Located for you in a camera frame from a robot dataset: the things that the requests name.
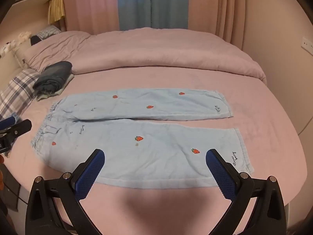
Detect light blue strawberry pants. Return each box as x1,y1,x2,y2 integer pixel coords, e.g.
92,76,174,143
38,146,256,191
31,88,255,189

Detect beige headboard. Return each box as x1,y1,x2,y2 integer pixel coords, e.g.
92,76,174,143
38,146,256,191
0,45,27,79

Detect white plush toy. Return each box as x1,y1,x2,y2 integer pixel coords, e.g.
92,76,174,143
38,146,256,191
0,31,32,57

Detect pink duvet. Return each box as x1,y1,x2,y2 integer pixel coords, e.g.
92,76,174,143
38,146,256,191
71,27,267,85

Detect yellow tasselled cloth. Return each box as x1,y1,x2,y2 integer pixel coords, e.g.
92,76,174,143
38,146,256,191
48,0,66,23

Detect pink curtain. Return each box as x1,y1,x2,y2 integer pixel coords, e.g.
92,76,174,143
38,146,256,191
62,0,120,33
187,0,246,52

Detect pink bed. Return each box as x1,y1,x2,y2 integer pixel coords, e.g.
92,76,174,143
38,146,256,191
0,65,308,235

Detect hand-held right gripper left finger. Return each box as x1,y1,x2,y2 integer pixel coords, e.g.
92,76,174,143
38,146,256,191
25,149,105,235

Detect white wall socket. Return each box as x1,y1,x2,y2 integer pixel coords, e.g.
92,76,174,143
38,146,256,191
302,37,313,52

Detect checked cloth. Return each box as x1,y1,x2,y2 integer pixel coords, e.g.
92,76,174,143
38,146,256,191
37,26,61,40

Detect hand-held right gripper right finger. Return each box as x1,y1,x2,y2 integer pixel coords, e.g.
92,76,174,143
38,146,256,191
205,149,286,235

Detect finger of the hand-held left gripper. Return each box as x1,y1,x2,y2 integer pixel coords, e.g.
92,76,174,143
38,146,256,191
0,119,32,140
0,116,17,130

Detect folded dark jeans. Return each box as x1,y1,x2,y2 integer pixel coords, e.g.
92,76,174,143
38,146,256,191
33,61,73,95

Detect plaid pillow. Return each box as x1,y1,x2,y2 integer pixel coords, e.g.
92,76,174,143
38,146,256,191
0,69,41,123

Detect pink pillow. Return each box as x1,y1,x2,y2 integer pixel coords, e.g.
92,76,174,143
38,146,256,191
23,31,92,70

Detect folded pale green cloth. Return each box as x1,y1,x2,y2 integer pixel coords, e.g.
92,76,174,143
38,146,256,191
37,75,75,101

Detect blue curtain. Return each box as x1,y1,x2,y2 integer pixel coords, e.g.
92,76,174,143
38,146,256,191
117,0,190,30

